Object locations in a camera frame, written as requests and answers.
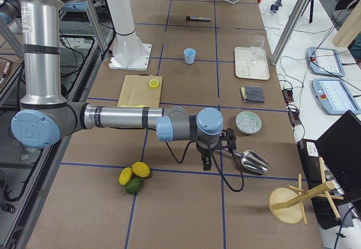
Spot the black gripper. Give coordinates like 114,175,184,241
196,128,235,171

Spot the yellow lemon half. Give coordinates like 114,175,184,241
149,79,160,89

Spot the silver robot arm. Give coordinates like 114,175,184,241
11,0,236,171

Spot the yellow whole lemon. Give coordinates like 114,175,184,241
131,161,151,178

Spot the light blue paper cup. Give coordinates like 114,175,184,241
184,48,196,64

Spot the metal ice scoop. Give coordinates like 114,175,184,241
233,150,268,176

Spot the green bowl of ice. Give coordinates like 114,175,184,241
235,111,262,135

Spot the green lime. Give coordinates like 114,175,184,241
125,177,144,195

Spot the grey folded cloth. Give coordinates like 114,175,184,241
240,86,265,103

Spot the yellow plastic knife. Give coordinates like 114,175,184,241
118,104,147,108

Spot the wooden mug tree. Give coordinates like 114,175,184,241
268,157,343,224

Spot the bamboo cutting board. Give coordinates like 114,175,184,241
117,75,162,108

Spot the white bear tray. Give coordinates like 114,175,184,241
234,47,270,80

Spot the clear wine glass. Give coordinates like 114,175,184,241
246,34,265,65

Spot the black laptop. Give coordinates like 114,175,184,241
297,110,360,215

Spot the lower blue teach pendant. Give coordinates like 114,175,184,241
312,79,360,115

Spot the blue teach pendant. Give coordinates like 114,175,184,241
306,47,345,77
312,79,360,115

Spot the upper blue teach pendant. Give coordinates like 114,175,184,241
306,47,345,77

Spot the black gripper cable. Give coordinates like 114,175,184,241
165,140,245,192

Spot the white camera mast pillar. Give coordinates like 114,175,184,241
107,0,152,71

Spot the aluminium frame post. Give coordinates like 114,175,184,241
270,0,309,66

